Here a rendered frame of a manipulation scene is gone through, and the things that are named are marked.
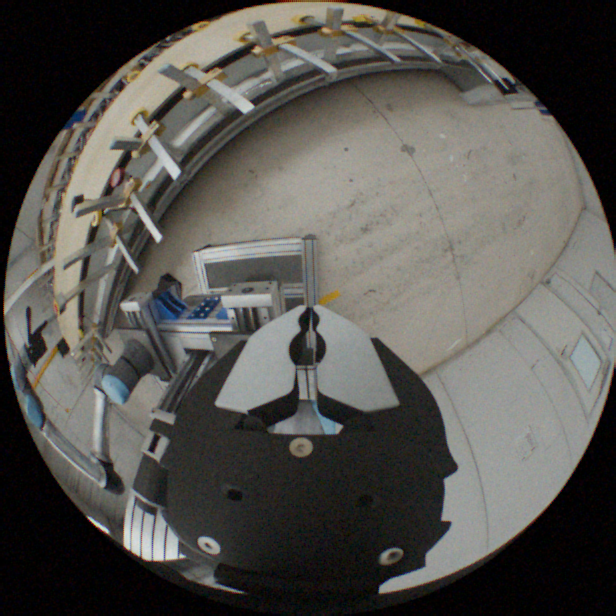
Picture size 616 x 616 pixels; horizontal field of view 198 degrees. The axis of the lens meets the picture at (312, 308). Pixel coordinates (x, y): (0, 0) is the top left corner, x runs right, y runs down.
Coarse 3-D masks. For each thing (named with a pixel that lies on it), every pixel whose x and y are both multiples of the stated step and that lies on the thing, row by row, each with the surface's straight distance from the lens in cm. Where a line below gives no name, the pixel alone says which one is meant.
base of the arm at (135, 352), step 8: (128, 344) 82; (136, 344) 80; (128, 352) 80; (136, 352) 80; (144, 352) 79; (128, 360) 78; (136, 360) 79; (144, 360) 79; (152, 360) 82; (136, 368) 78; (144, 368) 80; (152, 368) 84
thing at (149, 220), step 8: (128, 176) 100; (136, 192) 92; (136, 200) 88; (136, 208) 88; (144, 208) 85; (144, 216) 84; (152, 216) 84; (152, 224) 80; (152, 232) 81; (160, 232) 79; (160, 240) 79
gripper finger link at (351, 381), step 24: (312, 312) 12; (336, 336) 9; (360, 336) 10; (336, 360) 8; (360, 360) 8; (336, 384) 7; (360, 384) 7; (384, 384) 8; (336, 408) 7; (360, 408) 7; (384, 408) 7
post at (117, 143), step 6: (114, 138) 71; (120, 138) 72; (126, 138) 74; (132, 138) 76; (138, 138) 78; (114, 144) 70; (120, 144) 72; (126, 144) 73; (132, 144) 74; (138, 144) 76; (168, 144) 89; (132, 150) 76; (150, 150) 82; (174, 150) 91; (180, 150) 93
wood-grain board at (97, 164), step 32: (224, 32) 125; (160, 64) 137; (128, 96) 137; (160, 96) 100; (96, 128) 162; (128, 128) 107; (96, 160) 130; (96, 192) 117; (64, 224) 183; (64, 256) 187; (64, 288) 211; (64, 320) 272
